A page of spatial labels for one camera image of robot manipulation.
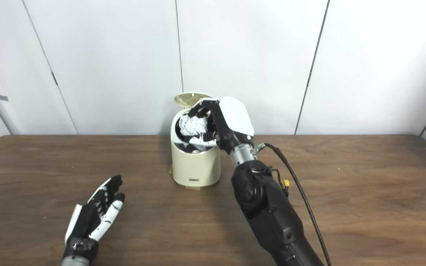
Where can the cream round bin lid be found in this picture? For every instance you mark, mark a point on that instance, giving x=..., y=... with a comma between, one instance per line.
x=189, y=98

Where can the white and black right hand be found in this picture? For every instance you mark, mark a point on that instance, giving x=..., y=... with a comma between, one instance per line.
x=235, y=118

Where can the cream-colored bin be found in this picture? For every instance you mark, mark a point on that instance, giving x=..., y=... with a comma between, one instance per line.
x=196, y=164

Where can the gray wall tag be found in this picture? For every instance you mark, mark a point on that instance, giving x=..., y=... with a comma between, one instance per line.
x=3, y=98

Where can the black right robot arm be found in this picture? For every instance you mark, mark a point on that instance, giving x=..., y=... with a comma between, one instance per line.
x=268, y=210

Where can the yellow tape under bin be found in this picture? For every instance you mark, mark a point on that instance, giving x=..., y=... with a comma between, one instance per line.
x=193, y=187

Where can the white paper ball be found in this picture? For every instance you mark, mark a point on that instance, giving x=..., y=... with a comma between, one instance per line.
x=193, y=125

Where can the black wall panel hinge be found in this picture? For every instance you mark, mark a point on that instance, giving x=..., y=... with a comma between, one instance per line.
x=54, y=78

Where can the white and black left hand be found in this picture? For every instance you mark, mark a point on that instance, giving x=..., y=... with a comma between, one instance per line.
x=87, y=218

